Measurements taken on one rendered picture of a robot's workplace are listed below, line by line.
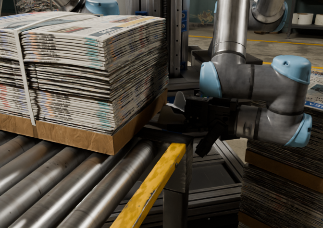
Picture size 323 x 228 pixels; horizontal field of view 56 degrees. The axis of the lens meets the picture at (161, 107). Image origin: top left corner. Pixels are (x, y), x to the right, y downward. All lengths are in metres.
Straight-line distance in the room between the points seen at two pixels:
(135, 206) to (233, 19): 0.45
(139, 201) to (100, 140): 0.17
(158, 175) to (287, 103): 0.31
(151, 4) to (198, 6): 6.42
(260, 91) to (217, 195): 0.85
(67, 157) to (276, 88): 0.43
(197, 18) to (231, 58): 7.04
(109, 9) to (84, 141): 0.61
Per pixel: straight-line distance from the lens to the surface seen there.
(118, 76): 0.54
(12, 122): 0.72
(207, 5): 7.59
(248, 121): 0.68
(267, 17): 1.19
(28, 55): 0.62
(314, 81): 1.03
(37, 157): 0.65
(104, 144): 0.58
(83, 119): 0.59
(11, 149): 0.70
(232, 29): 0.69
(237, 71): 0.64
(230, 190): 1.46
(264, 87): 0.64
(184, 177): 0.67
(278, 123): 0.67
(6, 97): 0.71
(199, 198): 1.39
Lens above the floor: 1.12
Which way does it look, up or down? 23 degrees down
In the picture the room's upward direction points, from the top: straight up
